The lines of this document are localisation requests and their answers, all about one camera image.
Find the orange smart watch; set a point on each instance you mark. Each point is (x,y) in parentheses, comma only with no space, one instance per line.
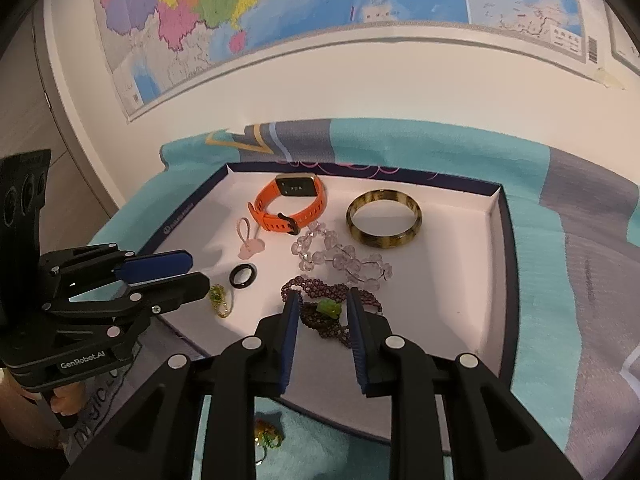
(285,210)

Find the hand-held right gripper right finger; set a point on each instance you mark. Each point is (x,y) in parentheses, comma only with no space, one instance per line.
(359,345)

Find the gold red green brooch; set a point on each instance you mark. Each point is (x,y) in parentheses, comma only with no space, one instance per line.
(267,435)

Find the teal grey printed blanket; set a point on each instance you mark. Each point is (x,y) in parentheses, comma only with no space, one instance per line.
(575,260)

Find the white wall poster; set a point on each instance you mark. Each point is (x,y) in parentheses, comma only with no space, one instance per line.
(622,45)

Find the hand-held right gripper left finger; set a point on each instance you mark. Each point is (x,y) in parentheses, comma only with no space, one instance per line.
(289,345)

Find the colourful wall map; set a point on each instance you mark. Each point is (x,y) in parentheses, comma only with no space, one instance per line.
(300,0)

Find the grey brown door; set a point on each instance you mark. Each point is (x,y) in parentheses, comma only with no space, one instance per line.
(30,110)

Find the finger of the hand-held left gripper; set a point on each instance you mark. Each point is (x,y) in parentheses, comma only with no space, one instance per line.
(155,265)
(175,290)

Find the person's left hand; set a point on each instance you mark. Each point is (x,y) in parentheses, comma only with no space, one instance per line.
(65,402)

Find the gold green pendant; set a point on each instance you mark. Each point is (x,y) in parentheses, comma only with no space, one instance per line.
(218,294)

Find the amber bangle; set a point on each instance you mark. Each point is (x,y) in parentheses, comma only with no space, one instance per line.
(385,242)

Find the masking tape strip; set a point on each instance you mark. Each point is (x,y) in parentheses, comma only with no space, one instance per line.
(610,79)

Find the navy cardboard box tray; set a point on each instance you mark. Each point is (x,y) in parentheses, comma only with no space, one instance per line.
(440,300)

